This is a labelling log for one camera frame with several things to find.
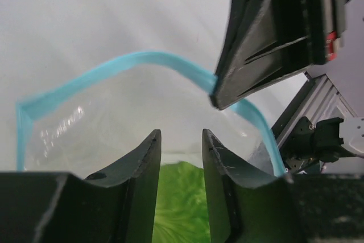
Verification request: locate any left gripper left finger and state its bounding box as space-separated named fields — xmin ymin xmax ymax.
xmin=1 ymin=130 xmax=162 ymax=242

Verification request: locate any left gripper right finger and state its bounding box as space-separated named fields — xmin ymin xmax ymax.
xmin=202 ymin=129 xmax=363 ymax=242

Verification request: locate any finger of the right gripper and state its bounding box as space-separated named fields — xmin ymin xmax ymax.
xmin=210 ymin=0 xmax=313 ymax=110

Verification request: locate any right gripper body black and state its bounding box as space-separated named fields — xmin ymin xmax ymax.
xmin=304 ymin=0 xmax=351 ymax=65

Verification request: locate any green lettuce toy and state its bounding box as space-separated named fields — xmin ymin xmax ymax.
xmin=152 ymin=162 xmax=210 ymax=243

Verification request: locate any clear zip top bag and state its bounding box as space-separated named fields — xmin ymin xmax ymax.
xmin=16 ymin=52 xmax=285 ymax=177

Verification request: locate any aluminium frame rail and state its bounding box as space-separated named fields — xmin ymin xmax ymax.
xmin=272 ymin=75 xmax=357 ymax=151

